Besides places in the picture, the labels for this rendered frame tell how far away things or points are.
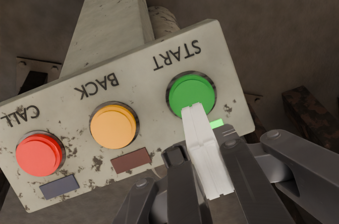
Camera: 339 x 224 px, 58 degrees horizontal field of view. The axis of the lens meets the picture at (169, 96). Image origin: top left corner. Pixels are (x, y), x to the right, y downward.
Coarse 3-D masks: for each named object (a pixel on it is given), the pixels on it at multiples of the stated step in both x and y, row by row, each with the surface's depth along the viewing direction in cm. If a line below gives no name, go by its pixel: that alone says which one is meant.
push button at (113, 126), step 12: (108, 108) 27; (120, 108) 27; (96, 120) 27; (108, 120) 27; (120, 120) 27; (132, 120) 27; (96, 132) 27; (108, 132) 27; (120, 132) 27; (132, 132) 27; (108, 144) 27; (120, 144) 27
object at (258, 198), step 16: (224, 144) 14; (240, 144) 14; (224, 160) 13; (240, 160) 12; (256, 160) 12; (240, 176) 11; (256, 176) 11; (240, 192) 11; (256, 192) 10; (272, 192) 10; (256, 208) 10; (272, 208) 9
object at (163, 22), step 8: (152, 8) 81; (160, 8) 81; (152, 16) 76; (160, 16) 76; (168, 16) 77; (152, 24) 72; (160, 24) 71; (168, 24) 72; (176, 24) 76; (160, 32) 67; (168, 32) 67; (160, 168) 43; (160, 176) 44
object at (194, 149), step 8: (184, 112) 20; (192, 112) 20; (184, 120) 19; (192, 120) 18; (184, 128) 18; (192, 128) 17; (192, 136) 16; (192, 144) 15; (200, 144) 15; (192, 152) 15; (200, 152) 15; (192, 160) 15; (200, 160) 15; (200, 168) 15; (208, 168) 15; (200, 176) 15; (208, 176) 15; (208, 184) 15; (216, 184) 15; (208, 192) 15; (216, 192) 15
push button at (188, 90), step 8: (176, 80) 27; (184, 80) 26; (192, 80) 26; (200, 80) 26; (176, 88) 26; (184, 88) 26; (192, 88) 26; (200, 88) 26; (208, 88) 26; (176, 96) 26; (184, 96) 26; (192, 96) 26; (200, 96) 26; (208, 96) 26; (176, 104) 26; (184, 104) 26; (208, 104) 26; (176, 112) 27; (208, 112) 27
